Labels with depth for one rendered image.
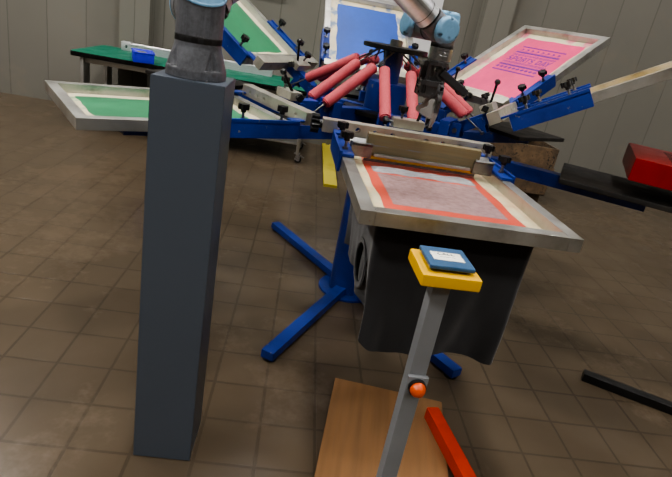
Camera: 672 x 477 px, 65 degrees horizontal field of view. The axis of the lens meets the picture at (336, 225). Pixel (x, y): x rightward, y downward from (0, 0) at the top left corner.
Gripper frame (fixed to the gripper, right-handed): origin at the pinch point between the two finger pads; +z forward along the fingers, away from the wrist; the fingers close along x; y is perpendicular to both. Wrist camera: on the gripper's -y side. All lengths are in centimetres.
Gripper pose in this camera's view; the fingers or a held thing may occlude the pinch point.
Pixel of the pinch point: (430, 122)
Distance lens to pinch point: 187.7
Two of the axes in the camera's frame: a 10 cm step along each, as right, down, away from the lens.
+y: -9.8, -1.2, -1.4
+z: -1.7, 9.2, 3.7
